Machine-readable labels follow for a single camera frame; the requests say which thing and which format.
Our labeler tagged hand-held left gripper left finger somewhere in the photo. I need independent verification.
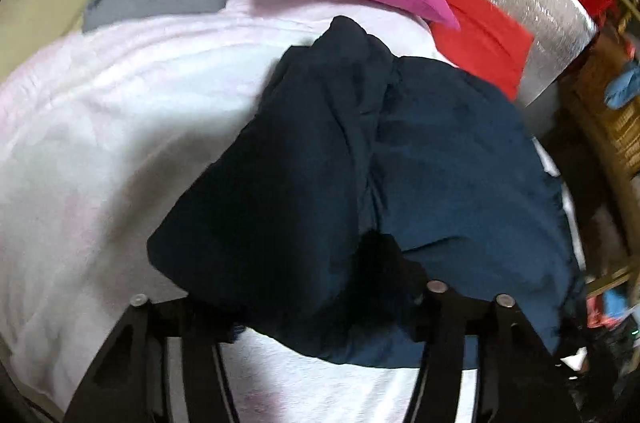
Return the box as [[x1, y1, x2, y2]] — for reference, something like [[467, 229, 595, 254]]
[[62, 294, 251, 423]]

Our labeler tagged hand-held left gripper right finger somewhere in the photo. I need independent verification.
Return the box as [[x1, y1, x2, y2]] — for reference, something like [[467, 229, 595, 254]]
[[362, 233, 583, 423]]

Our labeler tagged navy blue padded jacket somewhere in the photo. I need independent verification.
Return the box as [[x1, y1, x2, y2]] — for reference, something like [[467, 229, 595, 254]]
[[146, 15, 586, 370]]

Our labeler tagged colourful clothes pile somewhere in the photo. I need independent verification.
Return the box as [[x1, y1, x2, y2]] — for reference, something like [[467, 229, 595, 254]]
[[582, 275, 640, 356]]

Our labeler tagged white fleece blanket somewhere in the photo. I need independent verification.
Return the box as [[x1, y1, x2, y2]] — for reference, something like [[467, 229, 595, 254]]
[[0, 0, 588, 423]]

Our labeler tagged wicker basket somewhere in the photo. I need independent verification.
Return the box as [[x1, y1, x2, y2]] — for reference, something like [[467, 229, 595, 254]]
[[557, 0, 640, 214]]

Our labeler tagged red pillow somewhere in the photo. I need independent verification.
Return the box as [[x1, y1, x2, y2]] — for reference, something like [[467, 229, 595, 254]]
[[429, 0, 536, 101]]

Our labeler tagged blue cloth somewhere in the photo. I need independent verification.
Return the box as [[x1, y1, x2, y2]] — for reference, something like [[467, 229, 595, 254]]
[[604, 65, 640, 108]]

